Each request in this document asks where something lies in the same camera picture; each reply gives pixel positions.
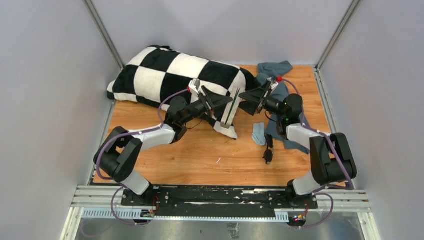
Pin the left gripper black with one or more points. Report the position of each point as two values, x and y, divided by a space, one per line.
215 102

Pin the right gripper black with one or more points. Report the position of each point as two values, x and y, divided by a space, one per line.
253 108

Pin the grey glasses case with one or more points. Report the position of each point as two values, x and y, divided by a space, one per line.
231 110

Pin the light blue cleaning cloth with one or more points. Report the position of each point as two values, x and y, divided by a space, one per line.
258 134

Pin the black white checkered pillow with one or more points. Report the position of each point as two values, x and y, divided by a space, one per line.
158 72

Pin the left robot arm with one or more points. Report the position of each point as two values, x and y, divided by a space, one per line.
119 153

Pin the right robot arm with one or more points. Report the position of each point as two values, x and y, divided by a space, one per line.
331 159

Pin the black sunglasses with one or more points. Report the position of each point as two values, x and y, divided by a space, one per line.
269 152

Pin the grey-blue towel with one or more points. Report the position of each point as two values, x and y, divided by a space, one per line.
274 69

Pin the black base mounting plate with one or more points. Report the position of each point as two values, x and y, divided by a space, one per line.
218 201

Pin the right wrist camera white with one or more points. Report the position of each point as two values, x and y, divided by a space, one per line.
274 82

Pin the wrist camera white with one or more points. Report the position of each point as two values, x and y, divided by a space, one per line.
274 82
194 86

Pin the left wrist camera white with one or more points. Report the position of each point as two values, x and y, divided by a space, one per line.
194 86

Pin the aluminium frame rail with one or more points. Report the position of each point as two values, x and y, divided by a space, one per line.
105 202

